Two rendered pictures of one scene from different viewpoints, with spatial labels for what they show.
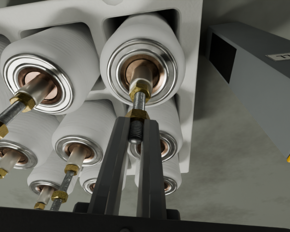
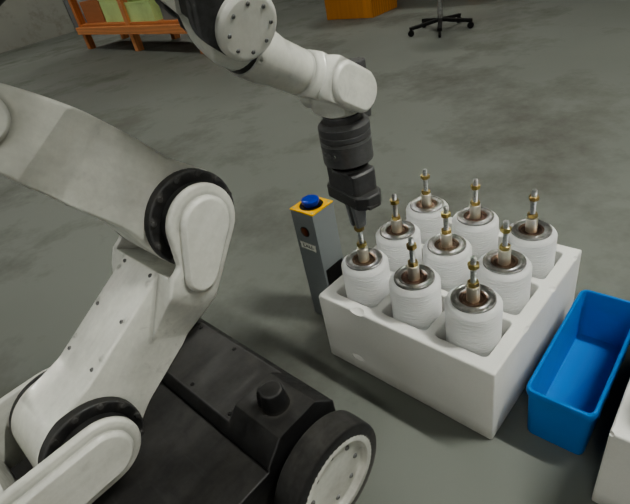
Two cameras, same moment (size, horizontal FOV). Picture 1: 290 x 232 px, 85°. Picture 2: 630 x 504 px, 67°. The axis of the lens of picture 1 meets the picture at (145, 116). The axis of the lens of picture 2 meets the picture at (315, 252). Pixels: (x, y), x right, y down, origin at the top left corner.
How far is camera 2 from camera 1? 0.85 m
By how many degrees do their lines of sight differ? 45
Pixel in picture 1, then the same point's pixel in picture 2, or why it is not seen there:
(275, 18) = (295, 301)
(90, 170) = (469, 233)
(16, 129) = (482, 277)
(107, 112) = not seen: hidden behind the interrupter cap
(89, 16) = (377, 312)
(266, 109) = (329, 226)
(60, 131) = (441, 259)
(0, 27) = (431, 337)
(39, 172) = (520, 246)
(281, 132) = (329, 213)
